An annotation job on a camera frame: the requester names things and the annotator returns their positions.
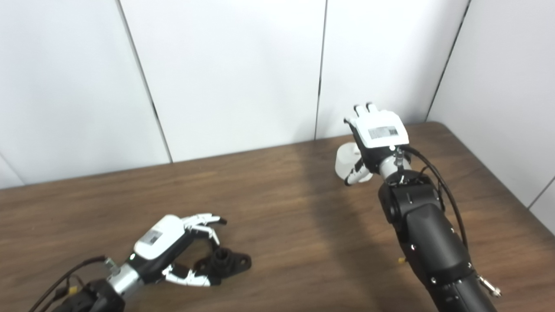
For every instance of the white and black right hand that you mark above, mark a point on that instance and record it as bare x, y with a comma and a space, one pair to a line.
381, 132

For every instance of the white and black left hand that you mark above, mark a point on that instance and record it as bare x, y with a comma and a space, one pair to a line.
158, 242

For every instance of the round white piece with holes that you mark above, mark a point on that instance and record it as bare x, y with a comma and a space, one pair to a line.
347, 158

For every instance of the black flanged holder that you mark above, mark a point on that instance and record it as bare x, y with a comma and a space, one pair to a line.
230, 262

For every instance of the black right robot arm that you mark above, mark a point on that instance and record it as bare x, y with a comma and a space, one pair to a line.
429, 234

